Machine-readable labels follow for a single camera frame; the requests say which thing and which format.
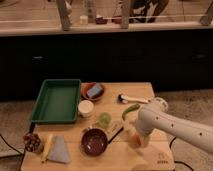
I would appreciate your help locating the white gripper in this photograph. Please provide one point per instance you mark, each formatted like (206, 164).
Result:
(144, 131)

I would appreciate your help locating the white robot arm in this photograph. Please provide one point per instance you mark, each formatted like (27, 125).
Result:
(153, 115)

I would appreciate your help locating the white paper cup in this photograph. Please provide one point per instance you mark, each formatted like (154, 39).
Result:
(85, 108)

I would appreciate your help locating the green chili pepper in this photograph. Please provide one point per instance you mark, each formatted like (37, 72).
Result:
(130, 109)

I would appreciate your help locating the green lime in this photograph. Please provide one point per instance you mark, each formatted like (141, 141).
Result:
(104, 120)

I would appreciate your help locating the dark purple pan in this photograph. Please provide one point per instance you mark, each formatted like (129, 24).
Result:
(94, 142)

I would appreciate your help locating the blue sponge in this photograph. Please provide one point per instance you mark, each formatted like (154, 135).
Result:
(94, 90)

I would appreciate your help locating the orange bowl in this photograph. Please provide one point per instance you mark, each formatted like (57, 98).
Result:
(87, 86)

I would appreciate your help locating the grey blue cloth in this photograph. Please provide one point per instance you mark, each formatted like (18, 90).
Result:
(59, 151)

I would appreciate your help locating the green plastic tray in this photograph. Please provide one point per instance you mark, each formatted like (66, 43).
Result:
(57, 102)

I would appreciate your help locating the bunch of dark grapes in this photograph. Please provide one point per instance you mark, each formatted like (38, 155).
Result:
(31, 142)

